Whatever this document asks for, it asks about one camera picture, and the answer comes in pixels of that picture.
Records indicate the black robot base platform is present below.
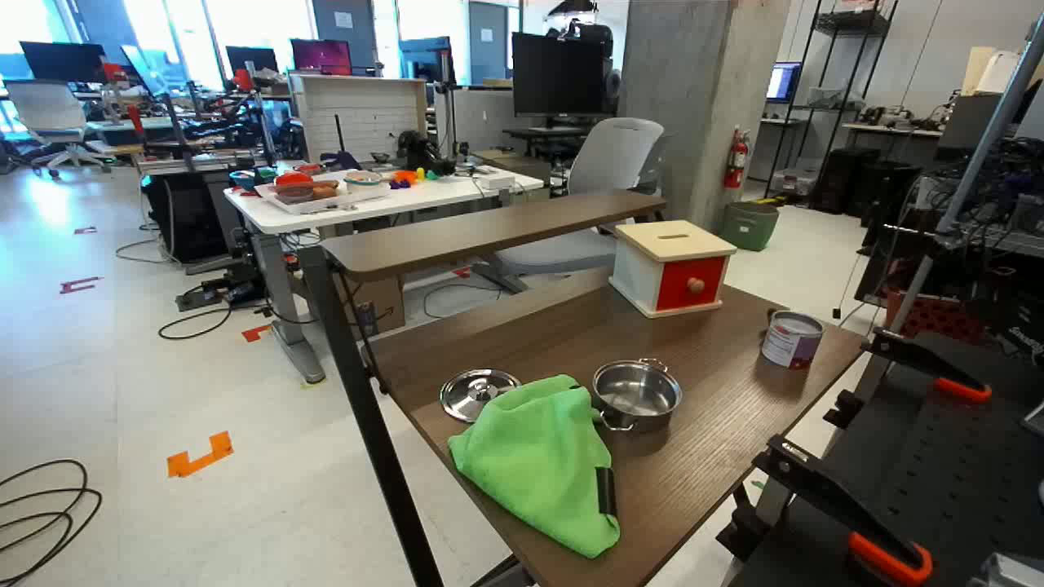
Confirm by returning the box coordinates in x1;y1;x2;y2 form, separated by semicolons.
726;329;1044;587

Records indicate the silver metal pot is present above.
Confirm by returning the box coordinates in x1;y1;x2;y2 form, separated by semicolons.
586;355;686;438

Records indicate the brown wooden raised shelf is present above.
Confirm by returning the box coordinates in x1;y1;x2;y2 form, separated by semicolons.
317;189;670;280

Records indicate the wooden box with red drawer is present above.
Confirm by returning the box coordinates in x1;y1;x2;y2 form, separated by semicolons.
608;219;739;322

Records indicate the light grey office chair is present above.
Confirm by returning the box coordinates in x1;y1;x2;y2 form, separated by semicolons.
474;113;670;298

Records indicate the green microfibre cloth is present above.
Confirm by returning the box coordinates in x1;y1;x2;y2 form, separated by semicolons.
445;372;625;564

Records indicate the white office desk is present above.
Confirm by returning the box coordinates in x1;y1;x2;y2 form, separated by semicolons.
223;161;547;386

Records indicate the black device on desk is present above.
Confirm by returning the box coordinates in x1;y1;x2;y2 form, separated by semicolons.
391;127;438;172

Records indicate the black metal shelf leg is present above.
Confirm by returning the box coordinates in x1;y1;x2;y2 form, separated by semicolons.
296;245;447;587

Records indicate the large black monitor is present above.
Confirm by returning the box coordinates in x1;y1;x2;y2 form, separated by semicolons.
508;31;612;117

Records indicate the green plastic bin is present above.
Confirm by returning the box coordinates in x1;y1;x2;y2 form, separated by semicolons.
718;198;783;255

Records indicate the white perforated desk partition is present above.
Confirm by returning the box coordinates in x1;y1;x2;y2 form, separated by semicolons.
290;71;429;168

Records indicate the red orange parts tray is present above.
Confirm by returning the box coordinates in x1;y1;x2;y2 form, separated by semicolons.
272;162;342;209

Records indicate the red fire extinguisher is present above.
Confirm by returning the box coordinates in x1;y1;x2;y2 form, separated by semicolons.
722;127;753;196

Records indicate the dark monitor with blue screen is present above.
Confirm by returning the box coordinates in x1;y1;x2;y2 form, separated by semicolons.
394;35;457;84

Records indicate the tin can with purple label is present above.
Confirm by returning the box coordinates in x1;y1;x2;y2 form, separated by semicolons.
756;309;824;372

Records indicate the monitor with purple screen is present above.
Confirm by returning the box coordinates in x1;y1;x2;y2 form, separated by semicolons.
286;35;355;79

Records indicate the black under-desk cabinet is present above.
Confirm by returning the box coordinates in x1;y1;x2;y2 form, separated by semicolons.
139;170;239;267

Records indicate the small black desktop monitor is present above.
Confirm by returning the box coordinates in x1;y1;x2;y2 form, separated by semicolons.
223;44;279;79

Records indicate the black metal shelving rack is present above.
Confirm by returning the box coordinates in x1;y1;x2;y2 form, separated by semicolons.
762;0;902;206

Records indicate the grey metal tripod pole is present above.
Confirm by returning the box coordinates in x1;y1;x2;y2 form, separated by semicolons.
885;9;1044;336

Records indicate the white swivel office chair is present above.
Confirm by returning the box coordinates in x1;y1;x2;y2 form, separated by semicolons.
3;79;112;175

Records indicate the black power cable on floor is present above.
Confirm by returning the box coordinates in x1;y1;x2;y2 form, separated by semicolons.
155;272;263;344

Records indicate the black clamp with orange handle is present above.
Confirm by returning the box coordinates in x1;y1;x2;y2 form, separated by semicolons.
822;322;996;435
715;435;938;587

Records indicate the black coiled floor cable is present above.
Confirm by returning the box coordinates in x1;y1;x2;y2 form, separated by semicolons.
0;456;107;587

